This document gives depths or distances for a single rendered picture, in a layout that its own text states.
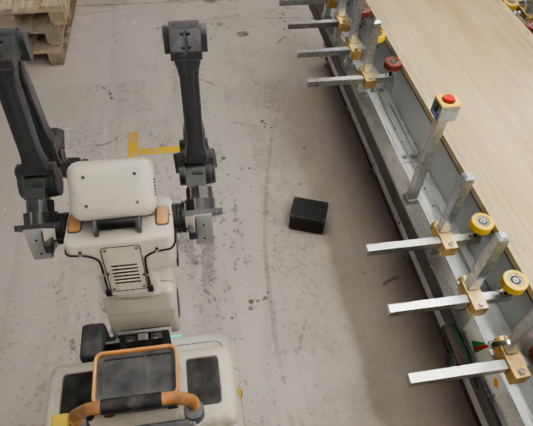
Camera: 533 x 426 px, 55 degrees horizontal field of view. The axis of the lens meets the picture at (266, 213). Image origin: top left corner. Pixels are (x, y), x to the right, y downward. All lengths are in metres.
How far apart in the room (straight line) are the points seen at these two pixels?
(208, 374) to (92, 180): 0.67
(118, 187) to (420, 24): 2.08
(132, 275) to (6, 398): 1.32
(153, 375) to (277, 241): 1.53
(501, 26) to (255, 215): 1.67
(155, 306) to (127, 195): 0.49
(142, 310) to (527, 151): 1.63
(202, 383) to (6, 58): 1.00
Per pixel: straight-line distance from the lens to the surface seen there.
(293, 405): 2.45
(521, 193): 2.17
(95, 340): 1.79
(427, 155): 2.05
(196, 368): 1.63
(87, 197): 1.35
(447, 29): 3.02
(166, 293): 1.66
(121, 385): 1.53
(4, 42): 1.39
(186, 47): 1.31
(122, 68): 4.17
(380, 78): 2.66
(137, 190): 1.33
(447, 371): 1.68
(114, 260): 1.42
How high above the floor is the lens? 2.30
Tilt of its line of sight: 50 degrees down
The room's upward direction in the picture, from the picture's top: 4 degrees clockwise
